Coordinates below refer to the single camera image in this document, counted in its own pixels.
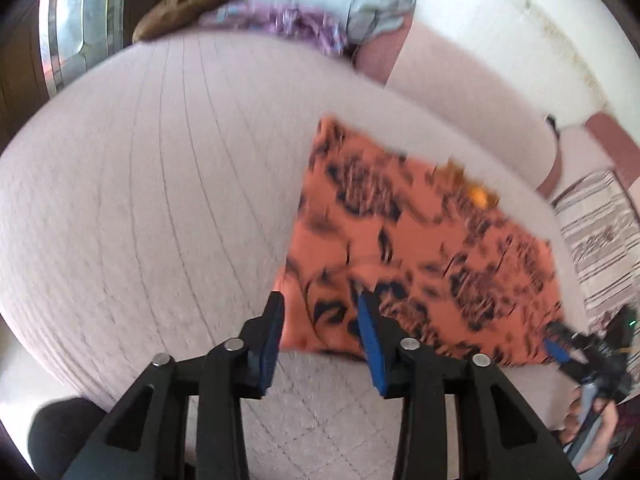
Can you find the brown garment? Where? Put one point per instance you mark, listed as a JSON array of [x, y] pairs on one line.
[[190, 0]]

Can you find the small black object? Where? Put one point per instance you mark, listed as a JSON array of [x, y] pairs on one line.
[[551, 124]]

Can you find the person's black trouser leg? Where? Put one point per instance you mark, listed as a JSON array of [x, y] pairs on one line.
[[60, 435]]

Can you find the pink sofa corner cushion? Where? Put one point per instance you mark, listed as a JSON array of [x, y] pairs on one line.
[[607, 135]]

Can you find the person's right hand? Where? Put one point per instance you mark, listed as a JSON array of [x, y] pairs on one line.
[[607, 422]]

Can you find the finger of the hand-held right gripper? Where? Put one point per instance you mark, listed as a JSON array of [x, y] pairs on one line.
[[554, 349], [565, 332]]

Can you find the purple garment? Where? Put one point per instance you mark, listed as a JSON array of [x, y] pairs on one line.
[[280, 20]]

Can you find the quilted pink sofa seat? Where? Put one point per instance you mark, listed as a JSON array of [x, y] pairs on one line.
[[125, 210]]

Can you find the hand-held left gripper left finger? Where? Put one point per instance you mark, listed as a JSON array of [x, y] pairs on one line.
[[267, 355]]

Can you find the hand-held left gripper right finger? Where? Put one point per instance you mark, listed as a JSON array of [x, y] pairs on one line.
[[374, 355]]

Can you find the orange floral blouse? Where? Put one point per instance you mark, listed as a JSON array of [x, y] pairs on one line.
[[400, 240]]

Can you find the pink sofa back cushion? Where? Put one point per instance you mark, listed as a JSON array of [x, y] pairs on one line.
[[450, 90]]

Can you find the striped floral pillow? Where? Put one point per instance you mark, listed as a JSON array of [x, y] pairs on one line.
[[595, 230]]

